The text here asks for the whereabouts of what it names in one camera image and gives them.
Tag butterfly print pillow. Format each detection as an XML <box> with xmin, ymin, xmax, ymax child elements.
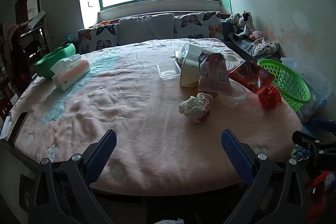
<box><xmin>78</xmin><ymin>23</ymin><xmax>120</xmax><ymax>54</ymax></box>
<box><xmin>174</xmin><ymin>11</ymin><xmax>225</xmax><ymax>42</ymax></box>

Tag pink white tissue pack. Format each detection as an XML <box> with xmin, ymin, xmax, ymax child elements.
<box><xmin>50</xmin><ymin>54</ymin><xmax>91</xmax><ymax>91</ymax></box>

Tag pink plush toy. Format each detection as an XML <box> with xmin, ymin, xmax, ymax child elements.
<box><xmin>249</xmin><ymin>30</ymin><xmax>265</xmax><ymax>41</ymax></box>

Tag clear round plastic container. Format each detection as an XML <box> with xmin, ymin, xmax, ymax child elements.
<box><xmin>226</xmin><ymin>54</ymin><xmax>246</xmax><ymax>71</ymax></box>

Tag black white cow plush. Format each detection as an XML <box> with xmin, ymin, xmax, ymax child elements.
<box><xmin>234</xmin><ymin>10</ymin><xmax>255</xmax><ymax>40</ymax></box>

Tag red snack bag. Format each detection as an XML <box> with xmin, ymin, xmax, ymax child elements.
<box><xmin>228</xmin><ymin>60</ymin><xmax>276</xmax><ymax>94</ymax></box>

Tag wooden shelf rack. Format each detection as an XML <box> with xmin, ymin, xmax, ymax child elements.
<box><xmin>20</xmin><ymin>11</ymin><xmax>53</xmax><ymax>56</ymax></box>

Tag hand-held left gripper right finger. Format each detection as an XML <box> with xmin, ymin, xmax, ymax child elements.
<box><xmin>220</xmin><ymin>129</ymin><xmax>313</xmax><ymax>224</ymax></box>

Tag purple snack bag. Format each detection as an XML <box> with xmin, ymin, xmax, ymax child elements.
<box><xmin>197</xmin><ymin>52</ymin><xmax>233</xmax><ymax>95</ymax></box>

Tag hanging clothes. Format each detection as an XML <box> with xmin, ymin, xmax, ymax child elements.
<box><xmin>8</xmin><ymin>25</ymin><xmax>27</xmax><ymax>83</ymax></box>

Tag grey cushion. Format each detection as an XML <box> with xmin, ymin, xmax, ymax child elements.
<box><xmin>118</xmin><ymin>13</ymin><xmax>176</xmax><ymax>46</ymax></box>

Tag printed cloth pile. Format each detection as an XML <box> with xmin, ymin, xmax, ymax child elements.
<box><xmin>251</xmin><ymin>38</ymin><xmax>280</xmax><ymax>57</ymax></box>

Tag blue white milk carton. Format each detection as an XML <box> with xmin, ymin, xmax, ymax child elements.
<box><xmin>179</xmin><ymin>43</ymin><xmax>210</xmax><ymax>88</ymax></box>

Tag clear rectangular plastic container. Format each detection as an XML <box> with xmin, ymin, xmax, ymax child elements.
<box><xmin>157</xmin><ymin>61</ymin><xmax>181</xmax><ymax>85</ymax></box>

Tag clear round plastic lid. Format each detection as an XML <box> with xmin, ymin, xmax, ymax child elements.
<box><xmin>215</xmin><ymin>81</ymin><xmax>248</xmax><ymax>106</ymax></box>

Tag grey plush toy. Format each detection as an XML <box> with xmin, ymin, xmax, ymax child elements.
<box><xmin>226</xmin><ymin>13</ymin><xmax>242</xmax><ymax>28</ymax></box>

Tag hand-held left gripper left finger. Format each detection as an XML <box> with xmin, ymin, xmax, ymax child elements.
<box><xmin>28</xmin><ymin>129</ymin><xmax>118</xmax><ymax>224</ymax></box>

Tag clear storage box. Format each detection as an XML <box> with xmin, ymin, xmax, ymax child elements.
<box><xmin>281</xmin><ymin>57</ymin><xmax>332</xmax><ymax>123</ymax></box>

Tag white red paper wrapper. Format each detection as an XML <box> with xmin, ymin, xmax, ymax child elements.
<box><xmin>179</xmin><ymin>92</ymin><xmax>211</xmax><ymax>123</ymax></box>

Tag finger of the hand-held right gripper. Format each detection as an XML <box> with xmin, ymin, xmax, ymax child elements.
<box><xmin>312</xmin><ymin>118</ymin><xmax>336</xmax><ymax>132</ymax></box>
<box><xmin>292</xmin><ymin>130</ymin><xmax>336</xmax><ymax>161</ymax></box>

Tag green plastic basket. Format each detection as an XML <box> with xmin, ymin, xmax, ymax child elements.
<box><xmin>257</xmin><ymin>59</ymin><xmax>311</xmax><ymax>112</ymax></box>

